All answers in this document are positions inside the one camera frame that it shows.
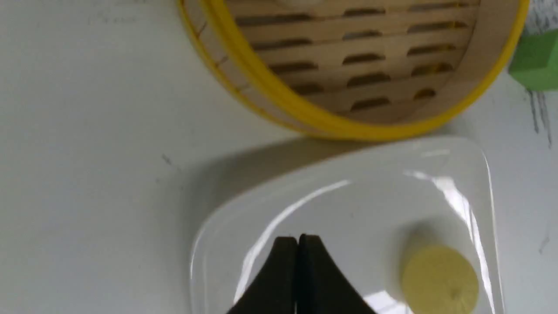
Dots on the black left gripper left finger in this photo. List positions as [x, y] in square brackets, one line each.
[272, 290]

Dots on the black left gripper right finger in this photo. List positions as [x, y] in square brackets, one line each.
[321, 286]

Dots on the yellow steamed bun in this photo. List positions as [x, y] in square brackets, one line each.
[439, 280]

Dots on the white rectangular plate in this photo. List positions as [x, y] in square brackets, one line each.
[370, 207]

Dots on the yellow-rimmed bamboo steamer basket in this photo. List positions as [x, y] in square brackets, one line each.
[363, 70]

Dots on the green cube block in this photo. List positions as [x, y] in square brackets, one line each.
[535, 62]

